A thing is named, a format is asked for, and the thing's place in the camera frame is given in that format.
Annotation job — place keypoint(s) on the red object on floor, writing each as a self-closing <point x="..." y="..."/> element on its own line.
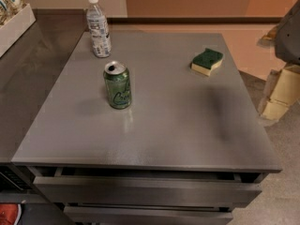
<point x="10" y="213"/>

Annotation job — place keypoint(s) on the dark side counter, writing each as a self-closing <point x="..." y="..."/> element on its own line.
<point x="29" y="70"/>

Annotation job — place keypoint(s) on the green soda can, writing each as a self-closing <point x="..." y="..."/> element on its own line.
<point x="117" y="81"/>

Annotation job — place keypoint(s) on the steel drawer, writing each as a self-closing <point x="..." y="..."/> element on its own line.
<point x="128" y="216"/>
<point x="148" y="188"/>

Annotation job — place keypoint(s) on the clear plastic water bottle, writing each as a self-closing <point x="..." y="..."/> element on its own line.
<point x="98" y="29"/>

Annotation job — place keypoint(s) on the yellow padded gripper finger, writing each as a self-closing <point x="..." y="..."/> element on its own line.
<point x="281" y="91"/>

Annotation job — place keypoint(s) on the white box with snacks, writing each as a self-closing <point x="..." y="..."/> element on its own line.
<point x="16" y="16"/>

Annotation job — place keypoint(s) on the green and yellow sponge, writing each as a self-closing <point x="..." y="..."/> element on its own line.
<point x="207" y="61"/>

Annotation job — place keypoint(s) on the upper steel drawer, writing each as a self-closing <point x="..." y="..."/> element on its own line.
<point x="148" y="188"/>

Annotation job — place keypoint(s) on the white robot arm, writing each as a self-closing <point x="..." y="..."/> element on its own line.
<point x="286" y="37"/>

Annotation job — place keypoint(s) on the lower steel drawer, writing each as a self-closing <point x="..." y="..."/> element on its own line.
<point x="128" y="216"/>

